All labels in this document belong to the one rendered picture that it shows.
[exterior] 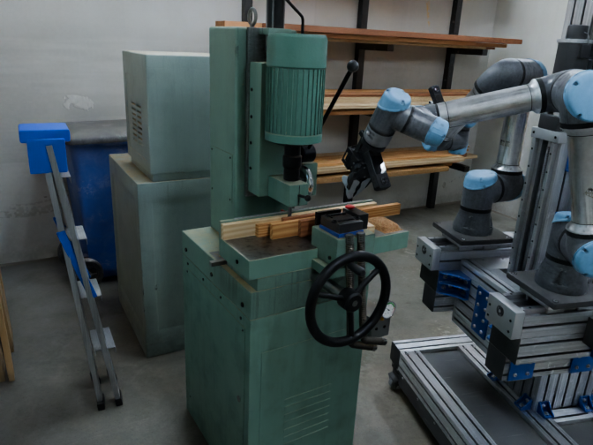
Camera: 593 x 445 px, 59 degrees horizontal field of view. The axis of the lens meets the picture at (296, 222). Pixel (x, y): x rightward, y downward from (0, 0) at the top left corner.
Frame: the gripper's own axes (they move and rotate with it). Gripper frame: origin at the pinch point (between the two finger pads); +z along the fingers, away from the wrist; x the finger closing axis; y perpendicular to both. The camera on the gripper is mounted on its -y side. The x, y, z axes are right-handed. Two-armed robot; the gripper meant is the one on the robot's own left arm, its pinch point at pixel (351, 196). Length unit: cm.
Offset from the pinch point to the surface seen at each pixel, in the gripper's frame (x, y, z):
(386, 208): -29.2, 8.2, 19.0
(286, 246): 18.5, -2.2, 16.3
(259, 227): 22.1, 8.4, 18.6
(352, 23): -175, 235, 68
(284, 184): 14.2, 14.2, 6.8
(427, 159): -226, 141, 133
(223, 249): 33.5, 7.0, 24.8
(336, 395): -1, -35, 63
